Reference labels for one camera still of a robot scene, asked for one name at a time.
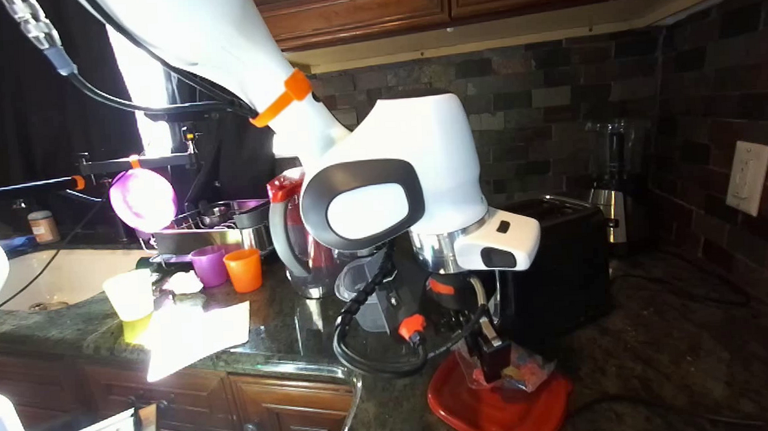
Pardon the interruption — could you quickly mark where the blender with steel base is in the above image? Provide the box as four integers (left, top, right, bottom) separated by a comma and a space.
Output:
583, 117, 640, 247

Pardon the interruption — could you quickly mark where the metal dish rack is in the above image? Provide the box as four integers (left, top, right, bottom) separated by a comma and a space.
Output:
144, 197, 277, 266

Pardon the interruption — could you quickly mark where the clear bag of gummy bears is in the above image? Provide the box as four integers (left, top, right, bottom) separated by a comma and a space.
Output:
456, 335, 558, 396

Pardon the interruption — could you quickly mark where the clear plastic jug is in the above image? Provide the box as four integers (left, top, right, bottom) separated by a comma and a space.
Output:
333, 257, 393, 336

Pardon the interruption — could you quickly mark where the wooden base cabinet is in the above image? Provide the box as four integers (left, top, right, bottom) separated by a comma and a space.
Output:
0, 330, 358, 431

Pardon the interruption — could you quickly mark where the red plastic plate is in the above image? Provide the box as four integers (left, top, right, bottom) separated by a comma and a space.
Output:
425, 346, 574, 431

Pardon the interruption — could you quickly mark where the black toaster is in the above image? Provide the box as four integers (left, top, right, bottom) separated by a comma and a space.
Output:
491, 193, 616, 357

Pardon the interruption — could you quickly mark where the orange plastic cup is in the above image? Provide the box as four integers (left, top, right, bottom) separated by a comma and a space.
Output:
223, 247, 264, 295

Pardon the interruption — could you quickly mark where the cabinet door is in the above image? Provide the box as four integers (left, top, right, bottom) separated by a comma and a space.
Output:
231, 370, 356, 431
83, 360, 233, 431

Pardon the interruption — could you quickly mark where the wooden wall cabinet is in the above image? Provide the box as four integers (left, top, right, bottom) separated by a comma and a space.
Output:
247, 0, 768, 55

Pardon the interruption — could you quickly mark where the purple plastic cup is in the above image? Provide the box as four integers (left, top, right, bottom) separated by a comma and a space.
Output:
189, 245, 231, 289

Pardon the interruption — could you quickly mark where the white plastic cup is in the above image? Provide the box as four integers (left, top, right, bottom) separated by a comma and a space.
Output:
101, 269, 157, 324

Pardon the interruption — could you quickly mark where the crumpled white wrapper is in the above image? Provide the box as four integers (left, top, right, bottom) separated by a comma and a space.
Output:
162, 269, 205, 296

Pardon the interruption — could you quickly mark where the white wall socket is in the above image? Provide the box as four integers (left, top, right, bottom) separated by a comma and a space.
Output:
723, 139, 768, 219

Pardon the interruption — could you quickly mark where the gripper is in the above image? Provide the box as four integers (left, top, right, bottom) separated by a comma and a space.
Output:
425, 269, 513, 387

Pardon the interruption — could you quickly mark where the sink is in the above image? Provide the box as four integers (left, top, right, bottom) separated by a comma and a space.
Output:
0, 245, 150, 315

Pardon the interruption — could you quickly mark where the steel bowl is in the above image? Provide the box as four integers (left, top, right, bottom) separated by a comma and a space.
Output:
198, 203, 234, 228

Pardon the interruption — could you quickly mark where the black pot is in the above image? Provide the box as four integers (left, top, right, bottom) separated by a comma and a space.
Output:
231, 203, 273, 230

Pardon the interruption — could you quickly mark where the glass kettle with red lid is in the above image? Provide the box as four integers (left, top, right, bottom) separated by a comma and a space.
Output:
266, 165, 343, 303

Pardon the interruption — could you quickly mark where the window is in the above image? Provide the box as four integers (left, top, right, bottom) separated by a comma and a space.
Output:
106, 23, 176, 159

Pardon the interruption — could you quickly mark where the spice jar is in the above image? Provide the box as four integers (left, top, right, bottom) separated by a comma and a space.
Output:
27, 210, 61, 245

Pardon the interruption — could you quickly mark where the clear plastic bag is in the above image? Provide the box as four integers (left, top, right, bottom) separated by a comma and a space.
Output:
142, 300, 255, 383

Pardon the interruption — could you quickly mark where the purple plastic plate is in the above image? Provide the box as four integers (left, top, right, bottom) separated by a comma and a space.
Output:
107, 166, 180, 235

